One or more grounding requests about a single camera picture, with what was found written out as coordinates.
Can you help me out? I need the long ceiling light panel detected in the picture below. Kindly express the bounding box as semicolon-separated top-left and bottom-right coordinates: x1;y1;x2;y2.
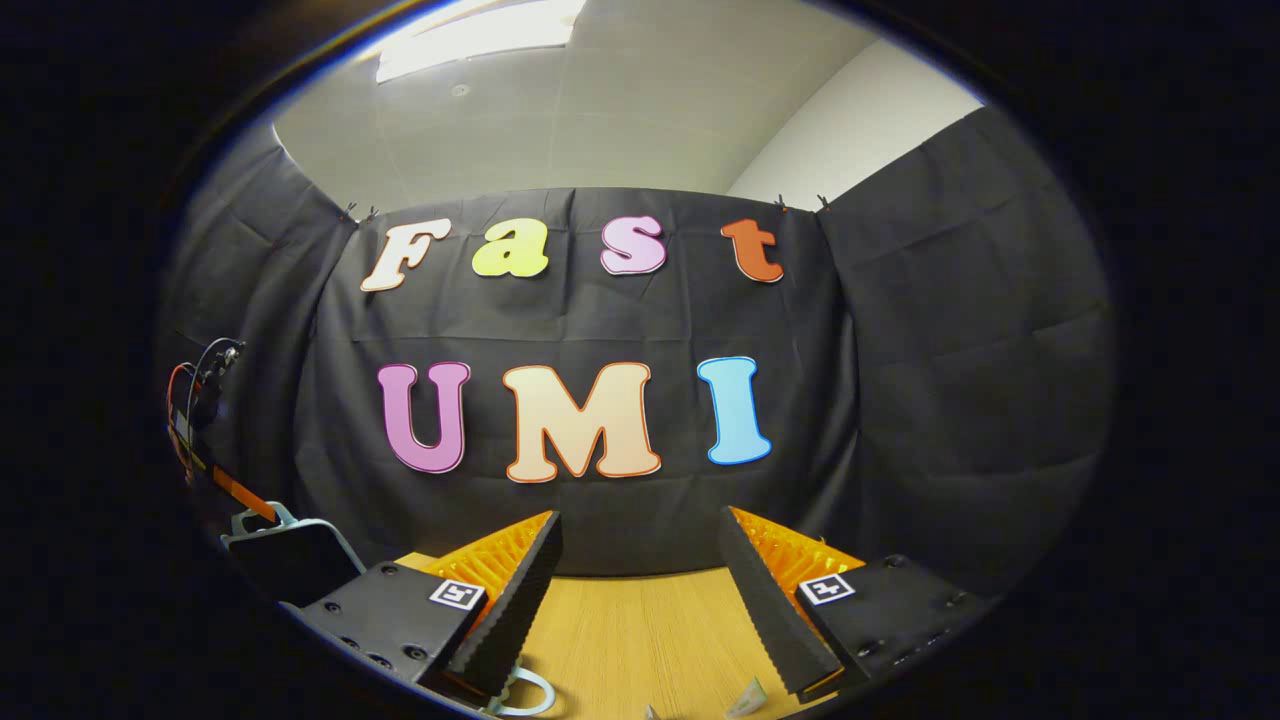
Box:
375;0;586;84

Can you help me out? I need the black backdrop cloth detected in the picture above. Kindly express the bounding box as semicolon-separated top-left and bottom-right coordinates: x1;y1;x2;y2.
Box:
155;105;1119;601

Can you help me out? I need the light blue suitcase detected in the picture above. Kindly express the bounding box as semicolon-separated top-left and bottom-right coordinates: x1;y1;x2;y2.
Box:
220;502;557;717

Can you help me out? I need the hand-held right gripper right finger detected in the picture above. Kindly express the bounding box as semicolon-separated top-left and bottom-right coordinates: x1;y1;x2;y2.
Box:
718;505;991;701

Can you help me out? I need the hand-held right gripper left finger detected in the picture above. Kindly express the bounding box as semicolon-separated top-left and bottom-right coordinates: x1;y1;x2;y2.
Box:
280;510;564;709

